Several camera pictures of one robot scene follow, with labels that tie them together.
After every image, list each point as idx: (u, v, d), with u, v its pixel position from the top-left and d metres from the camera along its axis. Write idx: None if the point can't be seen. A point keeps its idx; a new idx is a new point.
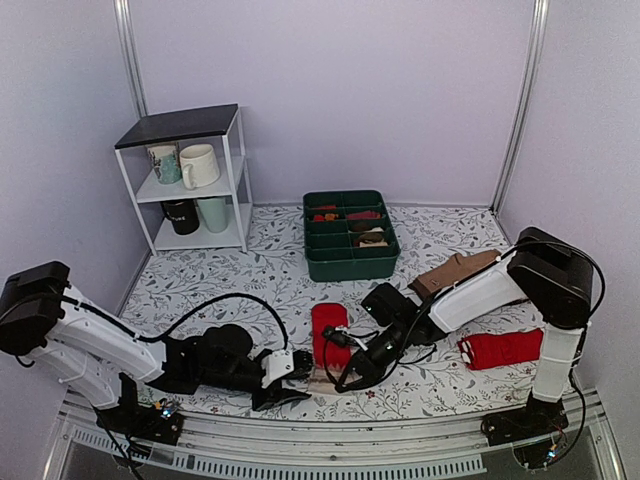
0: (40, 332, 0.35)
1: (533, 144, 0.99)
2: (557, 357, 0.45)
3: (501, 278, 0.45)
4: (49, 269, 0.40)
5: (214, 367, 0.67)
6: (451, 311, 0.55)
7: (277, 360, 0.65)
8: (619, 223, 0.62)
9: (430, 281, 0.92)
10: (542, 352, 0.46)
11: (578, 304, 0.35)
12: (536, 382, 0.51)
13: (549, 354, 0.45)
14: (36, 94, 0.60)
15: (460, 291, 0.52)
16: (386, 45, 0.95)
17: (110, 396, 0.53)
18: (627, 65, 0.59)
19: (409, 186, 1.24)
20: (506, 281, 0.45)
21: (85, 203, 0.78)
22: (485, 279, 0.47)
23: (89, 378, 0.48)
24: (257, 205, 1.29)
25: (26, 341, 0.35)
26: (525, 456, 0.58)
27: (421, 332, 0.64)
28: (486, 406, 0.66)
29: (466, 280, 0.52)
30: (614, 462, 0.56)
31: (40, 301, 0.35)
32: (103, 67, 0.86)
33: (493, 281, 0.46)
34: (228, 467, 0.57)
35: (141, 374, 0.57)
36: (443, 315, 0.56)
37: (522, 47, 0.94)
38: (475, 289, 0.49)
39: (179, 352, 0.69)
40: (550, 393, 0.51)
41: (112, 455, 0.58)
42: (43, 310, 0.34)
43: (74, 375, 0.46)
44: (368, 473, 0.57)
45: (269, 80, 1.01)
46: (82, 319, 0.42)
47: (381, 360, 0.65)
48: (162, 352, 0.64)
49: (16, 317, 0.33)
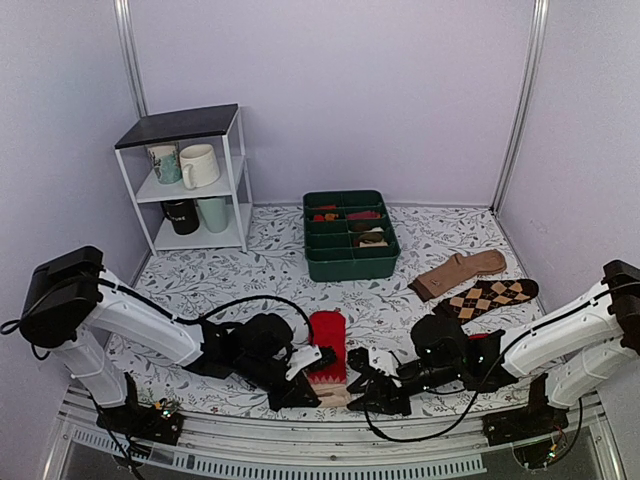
0: (76, 317, 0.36)
1: (533, 144, 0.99)
2: (598, 374, 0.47)
3: (594, 324, 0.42)
4: (82, 255, 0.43)
5: (256, 352, 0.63)
6: (530, 355, 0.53)
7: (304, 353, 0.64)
8: (620, 222, 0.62)
9: (430, 281, 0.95)
10: (589, 368, 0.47)
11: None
12: (559, 391, 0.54)
13: (594, 370, 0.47)
14: (35, 94, 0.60)
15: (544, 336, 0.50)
16: (387, 45, 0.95)
17: (119, 394, 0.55)
18: (626, 65, 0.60)
19: (409, 186, 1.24)
20: (603, 327, 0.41)
21: (85, 203, 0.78)
22: (576, 323, 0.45)
23: (104, 376, 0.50)
24: (257, 205, 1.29)
25: (60, 329, 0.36)
26: (525, 455, 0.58)
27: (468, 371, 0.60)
28: (486, 406, 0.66)
29: (552, 323, 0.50)
30: (614, 461, 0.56)
31: (78, 286, 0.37)
32: (103, 66, 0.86)
33: (589, 326, 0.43)
34: (228, 467, 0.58)
35: (178, 356, 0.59)
36: (521, 358, 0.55)
37: (522, 47, 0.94)
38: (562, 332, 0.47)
39: (214, 334, 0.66)
40: (566, 400, 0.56)
41: (112, 455, 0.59)
42: (83, 295, 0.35)
43: (93, 370, 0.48)
44: (368, 473, 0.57)
45: (269, 79, 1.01)
46: (120, 302, 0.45)
47: (404, 383, 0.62)
48: (198, 334, 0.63)
49: (53, 303, 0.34)
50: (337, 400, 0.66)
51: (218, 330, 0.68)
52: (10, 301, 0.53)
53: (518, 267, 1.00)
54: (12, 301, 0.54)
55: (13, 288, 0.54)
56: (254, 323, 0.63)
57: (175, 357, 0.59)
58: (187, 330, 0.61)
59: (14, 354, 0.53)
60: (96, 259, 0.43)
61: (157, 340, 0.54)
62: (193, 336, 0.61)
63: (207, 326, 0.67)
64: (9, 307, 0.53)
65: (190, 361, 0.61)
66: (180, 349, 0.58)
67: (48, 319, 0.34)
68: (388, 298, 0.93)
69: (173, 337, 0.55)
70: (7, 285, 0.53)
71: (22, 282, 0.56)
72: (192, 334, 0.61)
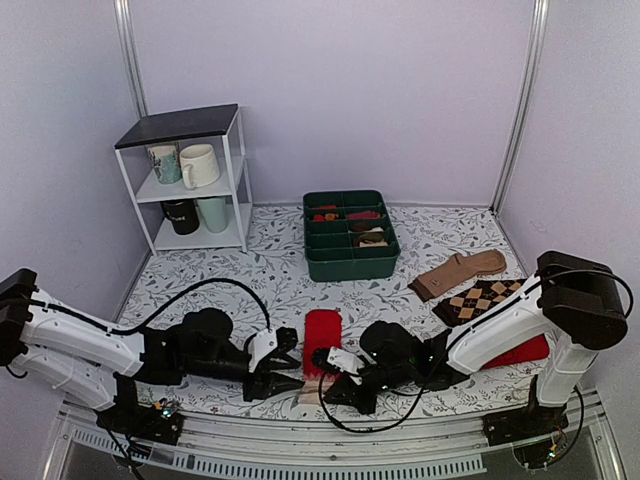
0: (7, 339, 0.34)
1: (534, 144, 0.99)
2: (572, 369, 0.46)
3: (527, 316, 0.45)
4: (17, 277, 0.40)
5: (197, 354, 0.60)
6: (473, 351, 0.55)
7: (260, 341, 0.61)
8: (620, 222, 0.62)
9: (430, 281, 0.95)
10: (559, 367, 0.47)
11: (616, 329, 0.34)
12: (544, 391, 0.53)
13: (565, 368, 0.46)
14: (35, 94, 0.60)
15: (481, 336, 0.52)
16: (385, 46, 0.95)
17: (104, 396, 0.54)
18: (626, 65, 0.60)
19: (409, 186, 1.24)
20: (535, 318, 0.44)
21: (85, 203, 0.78)
22: (511, 318, 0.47)
23: (78, 381, 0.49)
24: (257, 205, 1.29)
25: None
26: (525, 456, 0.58)
27: (440, 379, 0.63)
28: (486, 406, 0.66)
29: (485, 322, 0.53)
30: (614, 462, 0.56)
31: (10, 307, 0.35)
32: (103, 66, 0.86)
33: (523, 319, 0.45)
34: (228, 467, 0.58)
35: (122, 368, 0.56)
36: (464, 360, 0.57)
37: (522, 47, 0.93)
38: (499, 330, 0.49)
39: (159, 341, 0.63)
40: (557, 399, 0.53)
41: (112, 455, 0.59)
42: (14, 316, 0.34)
43: (63, 377, 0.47)
44: (368, 473, 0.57)
45: (269, 79, 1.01)
46: (51, 320, 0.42)
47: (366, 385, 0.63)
48: (139, 342, 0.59)
49: None
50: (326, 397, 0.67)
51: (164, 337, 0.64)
52: None
53: (518, 267, 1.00)
54: None
55: None
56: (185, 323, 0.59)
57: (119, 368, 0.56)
58: (128, 340, 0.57)
59: None
60: (30, 278, 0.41)
61: (97, 354, 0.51)
62: (134, 347, 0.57)
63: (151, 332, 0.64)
64: None
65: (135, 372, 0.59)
66: (123, 362, 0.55)
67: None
68: (389, 298, 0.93)
69: (113, 350, 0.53)
70: None
71: None
72: (133, 344, 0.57)
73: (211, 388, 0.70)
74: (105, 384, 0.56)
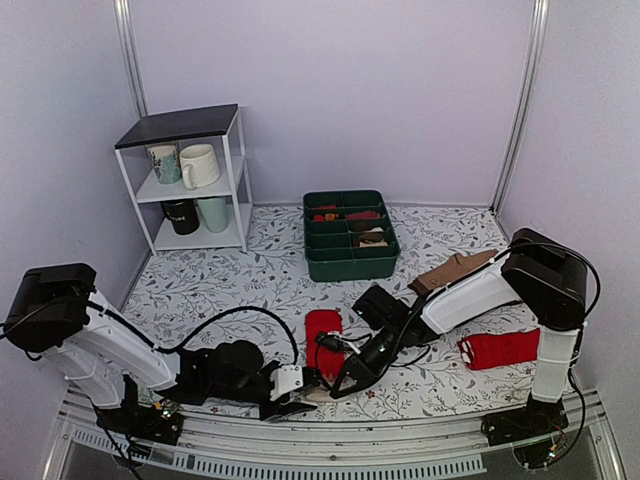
0: (59, 333, 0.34)
1: (534, 144, 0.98)
2: (553, 357, 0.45)
3: (494, 280, 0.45)
4: (75, 271, 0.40)
5: (225, 378, 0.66)
6: (443, 309, 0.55)
7: (286, 374, 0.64)
8: (620, 222, 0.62)
9: (430, 281, 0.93)
10: (540, 354, 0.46)
11: (571, 307, 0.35)
12: (537, 385, 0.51)
13: (545, 355, 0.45)
14: (35, 94, 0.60)
15: (452, 294, 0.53)
16: (386, 46, 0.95)
17: (114, 396, 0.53)
18: (626, 65, 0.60)
19: (409, 186, 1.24)
20: (500, 283, 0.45)
21: (85, 203, 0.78)
22: (478, 281, 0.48)
23: (97, 379, 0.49)
24: (257, 205, 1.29)
25: (41, 339, 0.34)
26: (525, 455, 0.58)
27: (413, 334, 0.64)
28: (486, 406, 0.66)
29: (458, 282, 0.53)
30: (614, 462, 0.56)
31: (66, 305, 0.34)
32: (103, 66, 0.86)
33: (488, 282, 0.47)
34: (228, 467, 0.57)
35: (152, 382, 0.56)
36: (436, 317, 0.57)
37: (522, 46, 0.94)
38: (467, 290, 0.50)
39: (190, 363, 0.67)
40: (550, 393, 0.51)
41: (112, 455, 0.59)
42: (69, 316, 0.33)
43: (83, 374, 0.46)
44: (368, 473, 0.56)
45: (270, 79, 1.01)
46: (105, 326, 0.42)
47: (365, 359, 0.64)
48: (176, 363, 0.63)
49: (43, 317, 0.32)
50: (321, 394, 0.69)
51: (195, 360, 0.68)
52: (9, 301, 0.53)
53: None
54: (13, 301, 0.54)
55: (14, 289, 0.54)
56: (218, 351, 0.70)
57: (150, 382, 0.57)
58: (166, 359, 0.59)
59: (14, 354, 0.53)
60: (88, 277, 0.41)
61: (135, 365, 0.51)
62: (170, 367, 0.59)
63: (185, 354, 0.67)
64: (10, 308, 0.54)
65: (162, 388, 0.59)
66: (155, 378, 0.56)
67: (31, 330, 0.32)
68: None
69: (152, 365, 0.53)
70: (7, 286, 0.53)
71: None
72: (170, 363, 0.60)
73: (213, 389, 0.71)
74: (116, 385, 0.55)
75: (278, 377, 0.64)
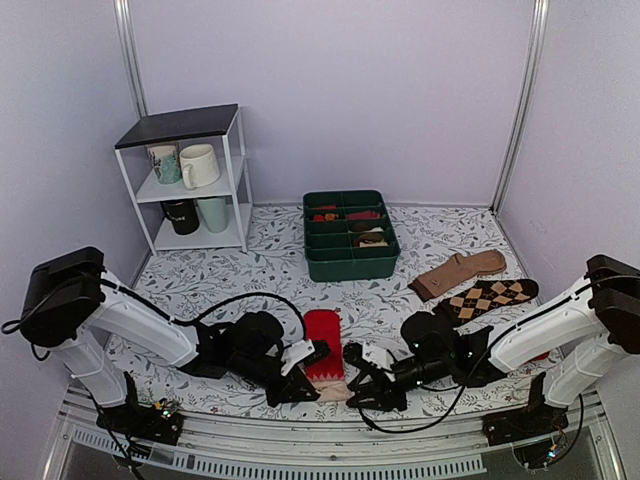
0: (79, 314, 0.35)
1: (534, 145, 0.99)
2: (591, 371, 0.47)
3: (577, 317, 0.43)
4: (83, 255, 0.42)
5: (247, 350, 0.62)
6: (519, 347, 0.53)
7: (298, 347, 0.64)
8: (620, 222, 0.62)
9: (430, 281, 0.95)
10: (581, 366, 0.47)
11: None
12: (555, 388, 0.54)
13: (585, 368, 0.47)
14: (35, 94, 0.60)
15: (531, 332, 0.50)
16: (386, 47, 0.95)
17: (119, 393, 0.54)
18: (626, 66, 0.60)
19: (409, 187, 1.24)
20: (587, 320, 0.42)
21: (85, 203, 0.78)
22: (560, 317, 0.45)
23: (103, 375, 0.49)
24: (257, 205, 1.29)
25: (62, 328, 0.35)
26: (525, 455, 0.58)
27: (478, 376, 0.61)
28: (486, 406, 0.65)
29: (536, 318, 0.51)
30: (614, 462, 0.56)
31: (81, 285, 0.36)
32: (103, 65, 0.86)
33: (570, 320, 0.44)
34: (229, 467, 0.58)
35: (175, 357, 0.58)
36: (511, 356, 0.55)
37: (523, 46, 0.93)
38: (546, 328, 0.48)
39: (208, 335, 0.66)
40: (566, 400, 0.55)
41: (112, 455, 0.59)
42: (86, 293, 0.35)
43: (92, 370, 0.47)
44: (367, 473, 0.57)
45: (270, 78, 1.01)
46: (121, 302, 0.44)
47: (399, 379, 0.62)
48: (192, 334, 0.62)
49: (58, 301, 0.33)
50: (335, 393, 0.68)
51: (211, 331, 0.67)
52: (8, 301, 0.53)
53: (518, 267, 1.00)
54: (12, 300, 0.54)
55: (13, 289, 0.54)
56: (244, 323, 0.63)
57: (172, 357, 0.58)
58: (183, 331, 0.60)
59: (14, 355, 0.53)
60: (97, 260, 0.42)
61: (155, 340, 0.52)
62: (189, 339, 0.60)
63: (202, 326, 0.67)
64: (9, 307, 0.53)
65: (185, 362, 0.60)
66: (176, 349, 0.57)
67: (49, 318, 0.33)
68: (388, 298, 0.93)
69: (170, 336, 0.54)
70: (7, 285, 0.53)
71: (21, 282, 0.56)
72: (189, 336, 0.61)
73: (211, 388, 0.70)
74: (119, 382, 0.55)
75: (289, 354, 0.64)
